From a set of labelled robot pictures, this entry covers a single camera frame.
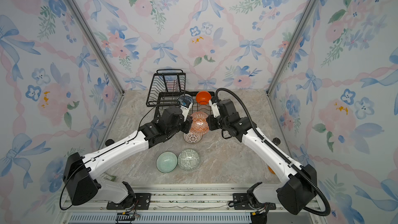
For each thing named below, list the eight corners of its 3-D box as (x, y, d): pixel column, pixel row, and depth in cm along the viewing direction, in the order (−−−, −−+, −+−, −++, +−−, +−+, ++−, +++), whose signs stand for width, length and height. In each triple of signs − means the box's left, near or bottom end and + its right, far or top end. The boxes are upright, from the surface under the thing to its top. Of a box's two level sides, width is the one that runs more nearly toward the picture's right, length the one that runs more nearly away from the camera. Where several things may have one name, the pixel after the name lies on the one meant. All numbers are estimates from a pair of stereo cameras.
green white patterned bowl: (178, 170, 85) (177, 168, 81) (179, 152, 92) (178, 149, 88) (199, 170, 85) (199, 168, 81) (199, 152, 92) (199, 149, 88)
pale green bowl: (156, 174, 84) (154, 170, 80) (160, 155, 91) (158, 151, 86) (177, 174, 84) (175, 171, 80) (178, 155, 91) (177, 151, 86)
